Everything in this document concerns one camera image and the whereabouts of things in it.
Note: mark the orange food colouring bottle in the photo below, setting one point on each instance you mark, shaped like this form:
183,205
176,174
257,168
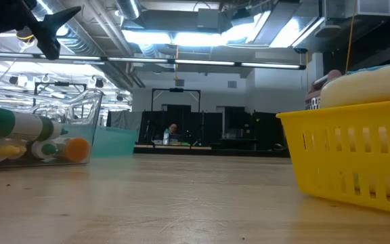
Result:
76,149

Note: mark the black partition screens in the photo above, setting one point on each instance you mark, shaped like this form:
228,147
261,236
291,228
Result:
266,128

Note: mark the black frame bar with lights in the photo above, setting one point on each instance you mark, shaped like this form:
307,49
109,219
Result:
170,61

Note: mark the black background station frame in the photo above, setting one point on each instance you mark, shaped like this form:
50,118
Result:
176,90

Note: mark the clear water bottle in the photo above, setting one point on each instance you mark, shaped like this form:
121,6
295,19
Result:
166,137

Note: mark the teal plastic bin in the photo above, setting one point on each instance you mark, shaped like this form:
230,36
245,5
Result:
117,142

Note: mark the blue frosted toy donut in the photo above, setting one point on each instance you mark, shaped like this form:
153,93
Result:
367,88

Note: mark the silver ventilation duct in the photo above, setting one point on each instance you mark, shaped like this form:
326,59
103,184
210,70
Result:
127,8
86,37

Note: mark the black aluminium table frame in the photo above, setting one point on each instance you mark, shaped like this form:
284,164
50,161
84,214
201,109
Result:
259,153

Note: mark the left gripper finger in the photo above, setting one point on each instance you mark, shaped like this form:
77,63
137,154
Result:
58,20
49,45

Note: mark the green food colouring bottle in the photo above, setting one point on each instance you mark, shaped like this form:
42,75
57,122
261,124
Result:
46,149
12,123

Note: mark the yellow food colouring bottle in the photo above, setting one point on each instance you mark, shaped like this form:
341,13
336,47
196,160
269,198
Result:
9,150

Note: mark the yellow plastic basket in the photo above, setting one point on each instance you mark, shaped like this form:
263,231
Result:
350,115

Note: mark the grey ceiling unit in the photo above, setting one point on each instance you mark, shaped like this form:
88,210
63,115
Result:
208,18

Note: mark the clear plastic bin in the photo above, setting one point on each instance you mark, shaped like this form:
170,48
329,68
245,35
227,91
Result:
93,112

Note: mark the person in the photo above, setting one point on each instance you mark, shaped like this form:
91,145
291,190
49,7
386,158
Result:
173,133

